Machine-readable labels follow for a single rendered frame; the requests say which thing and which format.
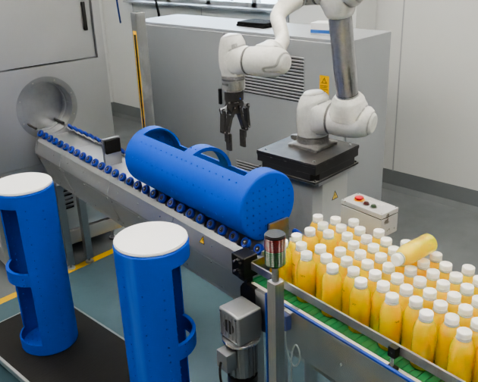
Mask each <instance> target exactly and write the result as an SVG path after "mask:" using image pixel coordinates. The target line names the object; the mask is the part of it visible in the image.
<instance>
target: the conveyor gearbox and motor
mask: <svg viewBox="0 0 478 382"><path fill-rule="evenodd" d="M219 314H220V328H221V334H222V342H223V343H224V344H225V345H224V346H222V347H220V348H218V349H217V350H216V351H217V364H218V366H219V380H220V382H222V370H223V371H224V372H226V373H227V374H228V382H257V381H258V371H257V369H258V345H257V344H258V343H259V341H260V339H261V335H262V315H261V308H260V307H259V306H258V305H255V304H254V303H252V302H251V301H250V300H248V299H246V298H244V297H243V296H240V297H238V298H236V299H233V300H231V301H230V302H227V303H225V304H224V305H221V306H219Z"/></svg>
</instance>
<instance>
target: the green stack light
mask: <svg viewBox="0 0 478 382"><path fill-rule="evenodd" d="M264 259H265V265H266V266H267V267H269V268H281V267H283V266H285V264H286V249H285V251H283V252H280V253H270V252H267V251H266V250H264Z"/></svg>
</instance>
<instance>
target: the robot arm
mask: <svg viewBox="0 0 478 382"><path fill-rule="evenodd" d="M362 1H363V0H278V1H277V2H276V4H275V6H274V8H273V9H272V12H271V15H270V21H271V25H272V29H273V32H274V34H275V40H274V39H268V40H266V41H265V42H262V43H260V44H257V45H256V46H247V45H246V43H245V40H244V38H243V36H242V35H241V34H239V33H228V34H225V35H224V36H223V37H222V38H221V39H220V43H219V68H220V71H221V74H222V89H223V90H224V94H225V107H224V108H220V109H219V112H220V133H223V134H224V135H225V141H226V149H227V150H228V151H232V135H231V133H230V131H231V124H232V120H233V117H234V115H235V114H236V115H237V118H238V120H239V123H240V126H241V129H240V146H242V147H246V137H247V130H248V127H250V112H249V107H250V104H249V103H246V102H244V101H243V100H244V89H245V74H249V75H253V76H256V77H279V76H281V75H284V74H286V73H287V72H288V71H289V69H290V67H291V56H290V55H289V53H288V52H287V51H286V49H287V47H288V45H289V42H290V36H289V32H288V26H287V23H286V20H285V18H286V17H287V16H288V15H289V14H291V13H293V12H295V11H296V10H298V9H300V8H301V7H302V6H304V5H320V6H321V8H322V10H323V12H324V14H325V16H326V17H327V18H328V19H329V33H330V41H331V48H332V62H333V69H334V77H335V91H336V94H335V96H334V97H333V98H332V100H330V99H329V95H328V94H327V93H326V92H324V91H322V90H321V89H311V90H307V91H305V92H304V93H303V95H302V96H301V97H300V100H299V102H298V105H297V134H291V138H292V139H293V140H295V141H293V142H290V143H288V146H289V147H294V148H297V149H303V150H306V151H309V152H312V153H319V152H320V151H322V150H323V149H327V148H328V147H330V146H334V145H337V144H338V141H336V140H333V139H329V134H332V135H335V136H342V137H347V138H360V137H365V136H367V135H370V134H371V133H373V131H374V130H375V128H376V125H377V120H378V118H377V115H376V112H375V111H374V109H373V108H372V107H370V106H368V104H367V102H366V99H365V97H364V95H363V94H362V93H361V92H359V91H358V84H357V66H356V57H355V44H354V27H353V18H352V15H353V14H354V12H355V8H356V6H358V5H359V4H360V3H361V2H362ZM242 109H243V110H242ZM226 110H227V111H226ZM226 112H227V114H226ZM226 116H227V118H226Z"/></svg>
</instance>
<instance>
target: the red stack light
mask: <svg viewBox="0 0 478 382"><path fill-rule="evenodd" d="M264 249H265V250H266V251H267V252H270V253H280V252H283V251H285V249H286V237H285V238H284V239H283V240H279V241H271V240H268V239H266V238H265V237H264Z"/></svg>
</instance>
